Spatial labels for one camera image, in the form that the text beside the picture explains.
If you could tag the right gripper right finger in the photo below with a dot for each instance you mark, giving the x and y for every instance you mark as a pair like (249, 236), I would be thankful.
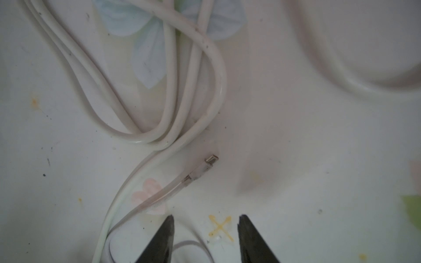
(253, 248)

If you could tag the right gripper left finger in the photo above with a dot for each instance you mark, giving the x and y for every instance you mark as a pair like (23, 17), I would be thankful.
(159, 249)

